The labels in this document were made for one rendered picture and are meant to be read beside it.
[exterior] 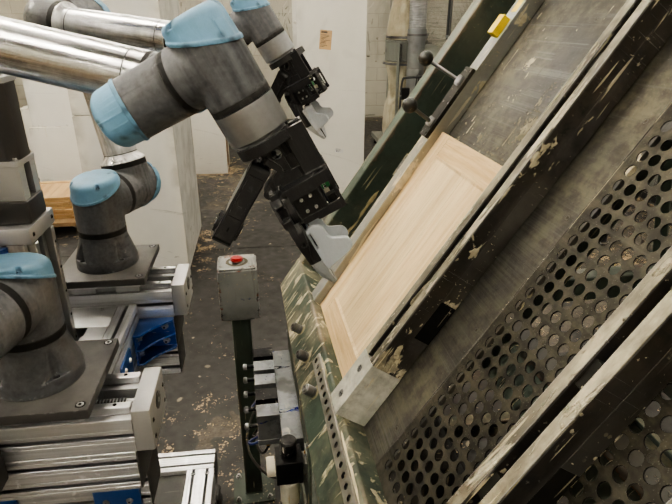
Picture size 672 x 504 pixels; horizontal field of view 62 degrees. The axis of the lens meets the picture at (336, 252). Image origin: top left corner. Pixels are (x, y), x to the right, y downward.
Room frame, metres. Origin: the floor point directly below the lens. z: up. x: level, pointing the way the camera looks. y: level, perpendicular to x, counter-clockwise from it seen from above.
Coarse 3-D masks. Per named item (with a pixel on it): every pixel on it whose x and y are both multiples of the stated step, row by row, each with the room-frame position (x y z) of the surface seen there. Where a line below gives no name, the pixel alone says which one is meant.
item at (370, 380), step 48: (624, 48) 0.94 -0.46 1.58; (576, 96) 0.93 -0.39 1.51; (528, 144) 0.96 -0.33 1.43; (576, 144) 0.93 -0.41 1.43; (528, 192) 0.92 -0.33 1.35; (480, 240) 0.91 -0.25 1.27; (432, 288) 0.90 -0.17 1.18; (384, 336) 0.92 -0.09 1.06; (432, 336) 0.90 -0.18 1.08; (384, 384) 0.88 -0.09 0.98
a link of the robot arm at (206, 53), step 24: (216, 0) 0.65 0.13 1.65; (168, 24) 0.63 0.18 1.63; (192, 24) 0.62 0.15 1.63; (216, 24) 0.63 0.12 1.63; (168, 48) 0.64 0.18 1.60; (192, 48) 0.62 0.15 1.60; (216, 48) 0.62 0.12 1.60; (240, 48) 0.64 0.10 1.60; (168, 72) 0.62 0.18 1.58; (192, 72) 0.62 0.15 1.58; (216, 72) 0.62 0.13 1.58; (240, 72) 0.63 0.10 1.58; (192, 96) 0.63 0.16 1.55; (216, 96) 0.62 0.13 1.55; (240, 96) 0.62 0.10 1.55
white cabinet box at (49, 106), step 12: (24, 84) 4.83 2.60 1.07; (36, 84) 4.84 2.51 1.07; (48, 84) 4.86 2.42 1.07; (36, 96) 4.84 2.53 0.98; (48, 96) 4.85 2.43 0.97; (60, 96) 4.87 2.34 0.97; (36, 108) 4.84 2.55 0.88; (48, 108) 4.85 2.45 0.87; (60, 108) 4.86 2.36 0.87; (36, 120) 4.84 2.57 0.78; (48, 120) 4.85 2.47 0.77; (60, 120) 4.86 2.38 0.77; (72, 120) 4.87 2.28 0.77
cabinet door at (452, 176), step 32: (448, 160) 1.29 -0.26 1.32; (480, 160) 1.16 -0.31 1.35; (416, 192) 1.32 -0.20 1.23; (448, 192) 1.19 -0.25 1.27; (480, 192) 1.08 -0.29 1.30; (384, 224) 1.35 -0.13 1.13; (416, 224) 1.21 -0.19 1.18; (448, 224) 1.10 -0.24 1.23; (384, 256) 1.24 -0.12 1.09; (416, 256) 1.12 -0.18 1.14; (352, 288) 1.27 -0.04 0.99; (384, 288) 1.14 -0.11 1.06; (352, 320) 1.16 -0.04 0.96; (384, 320) 1.05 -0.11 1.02; (352, 352) 1.06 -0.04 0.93
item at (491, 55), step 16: (528, 0) 1.45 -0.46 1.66; (512, 16) 1.45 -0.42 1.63; (528, 16) 1.45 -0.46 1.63; (512, 32) 1.44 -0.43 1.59; (496, 48) 1.44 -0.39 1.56; (480, 64) 1.43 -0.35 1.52; (496, 64) 1.44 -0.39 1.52; (480, 80) 1.43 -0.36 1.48; (464, 96) 1.43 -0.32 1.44; (448, 112) 1.42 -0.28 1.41; (448, 128) 1.42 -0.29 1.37; (416, 144) 1.45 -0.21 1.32; (432, 144) 1.41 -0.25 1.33; (416, 160) 1.41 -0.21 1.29; (400, 176) 1.41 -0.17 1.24; (384, 192) 1.43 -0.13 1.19; (384, 208) 1.39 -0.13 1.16; (368, 224) 1.39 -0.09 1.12; (352, 240) 1.40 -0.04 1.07; (352, 256) 1.38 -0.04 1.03; (336, 272) 1.37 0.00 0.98; (320, 288) 1.38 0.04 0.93
